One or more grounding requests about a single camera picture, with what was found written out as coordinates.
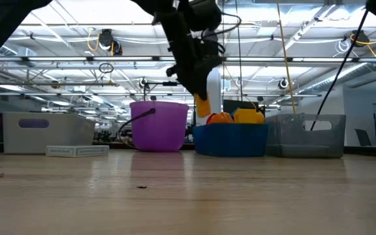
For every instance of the purple plastic bucket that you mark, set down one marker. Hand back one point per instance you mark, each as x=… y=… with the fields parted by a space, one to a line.
x=162 y=130

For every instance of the teal plastic bin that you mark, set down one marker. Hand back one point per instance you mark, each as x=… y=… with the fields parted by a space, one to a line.
x=230 y=140

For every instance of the dark grey tilted panel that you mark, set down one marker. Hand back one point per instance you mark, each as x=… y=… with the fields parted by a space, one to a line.
x=363 y=137

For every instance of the white room pillar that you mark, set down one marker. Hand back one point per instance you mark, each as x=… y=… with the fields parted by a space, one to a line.
x=215 y=91

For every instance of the distant black rig frame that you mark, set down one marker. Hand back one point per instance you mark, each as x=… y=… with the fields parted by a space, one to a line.
x=170 y=84

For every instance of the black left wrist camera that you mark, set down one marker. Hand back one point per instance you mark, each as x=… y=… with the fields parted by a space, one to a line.
x=204 y=14

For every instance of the clear grey plastic bin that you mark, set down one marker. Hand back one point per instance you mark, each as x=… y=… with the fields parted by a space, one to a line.
x=305 y=143

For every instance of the red toy brick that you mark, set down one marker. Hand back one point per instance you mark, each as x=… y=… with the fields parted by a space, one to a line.
x=210 y=119

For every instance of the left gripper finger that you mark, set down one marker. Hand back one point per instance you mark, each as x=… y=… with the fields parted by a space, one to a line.
x=197 y=89

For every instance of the white plastic bin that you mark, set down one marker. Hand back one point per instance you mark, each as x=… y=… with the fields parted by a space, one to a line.
x=64 y=134

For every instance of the yellow six-stud toy brick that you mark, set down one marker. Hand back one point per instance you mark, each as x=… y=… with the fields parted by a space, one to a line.
x=248 y=117

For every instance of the long ceiling light bar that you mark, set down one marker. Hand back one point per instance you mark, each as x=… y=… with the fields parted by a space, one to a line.
x=126 y=59

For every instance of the silver ventilation duct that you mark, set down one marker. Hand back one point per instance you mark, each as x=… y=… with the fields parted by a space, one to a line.
x=354 y=70

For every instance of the orange wedge toy brick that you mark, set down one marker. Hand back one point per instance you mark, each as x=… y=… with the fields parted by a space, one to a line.
x=222 y=118

